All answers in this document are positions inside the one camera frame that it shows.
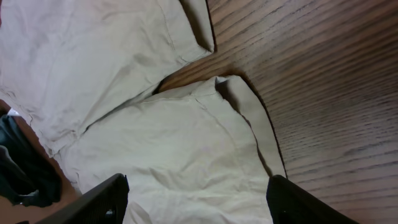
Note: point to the black folded garment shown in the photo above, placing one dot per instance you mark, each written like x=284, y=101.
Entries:
x=27, y=178

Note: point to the beige khaki shorts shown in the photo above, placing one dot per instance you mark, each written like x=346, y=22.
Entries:
x=83, y=74

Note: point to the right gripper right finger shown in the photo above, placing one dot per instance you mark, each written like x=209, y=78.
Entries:
x=289, y=204

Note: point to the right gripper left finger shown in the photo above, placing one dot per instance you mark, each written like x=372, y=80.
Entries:
x=106, y=203

